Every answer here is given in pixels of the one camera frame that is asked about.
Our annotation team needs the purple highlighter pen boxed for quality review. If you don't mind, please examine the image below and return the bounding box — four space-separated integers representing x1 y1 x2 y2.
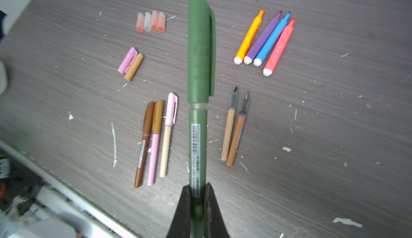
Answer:
244 11 282 65

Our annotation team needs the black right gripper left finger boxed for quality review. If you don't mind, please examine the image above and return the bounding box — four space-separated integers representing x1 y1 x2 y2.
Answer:
166 185 192 238

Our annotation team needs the translucent grey pen cap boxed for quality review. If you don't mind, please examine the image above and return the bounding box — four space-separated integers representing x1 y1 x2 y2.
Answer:
143 12 152 32

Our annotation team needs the green marker pen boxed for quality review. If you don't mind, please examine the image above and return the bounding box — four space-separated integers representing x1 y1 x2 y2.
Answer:
187 0 216 238

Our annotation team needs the white square timer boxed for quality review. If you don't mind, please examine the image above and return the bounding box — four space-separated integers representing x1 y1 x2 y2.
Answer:
0 62 9 95

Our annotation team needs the tan marker pen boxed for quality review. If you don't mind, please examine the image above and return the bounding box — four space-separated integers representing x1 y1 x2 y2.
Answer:
221 86 238 161

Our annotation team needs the red highlighter pen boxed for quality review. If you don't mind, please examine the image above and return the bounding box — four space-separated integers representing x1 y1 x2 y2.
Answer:
262 18 296 77

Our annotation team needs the blue highlighter pen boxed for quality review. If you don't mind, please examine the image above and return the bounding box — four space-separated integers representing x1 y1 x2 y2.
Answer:
253 12 291 67

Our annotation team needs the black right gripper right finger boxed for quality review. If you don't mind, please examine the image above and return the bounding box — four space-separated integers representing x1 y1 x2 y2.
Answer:
203 183 230 238

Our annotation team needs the translucent pink pen cap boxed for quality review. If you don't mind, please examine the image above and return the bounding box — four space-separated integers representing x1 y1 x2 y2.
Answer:
151 11 159 31

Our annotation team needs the pink cap cream marker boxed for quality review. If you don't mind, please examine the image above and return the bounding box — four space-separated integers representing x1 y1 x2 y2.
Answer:
159 92 178 177

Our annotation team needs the pink cap brown marker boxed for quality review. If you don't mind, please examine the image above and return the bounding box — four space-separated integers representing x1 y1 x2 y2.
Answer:
226 92 249 168

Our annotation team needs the orange highlighter pen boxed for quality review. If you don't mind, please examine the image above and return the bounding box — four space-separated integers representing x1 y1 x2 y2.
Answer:
234 9 265 65

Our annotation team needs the brown marker pen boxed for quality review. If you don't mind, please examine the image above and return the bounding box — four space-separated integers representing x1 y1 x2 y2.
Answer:
134 102 155 188

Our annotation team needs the ochre cap pink marker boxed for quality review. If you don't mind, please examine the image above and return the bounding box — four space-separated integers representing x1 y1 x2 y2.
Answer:
147 100 164 186

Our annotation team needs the tan pen cap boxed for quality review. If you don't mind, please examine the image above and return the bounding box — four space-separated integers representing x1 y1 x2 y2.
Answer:
124 54 144 81

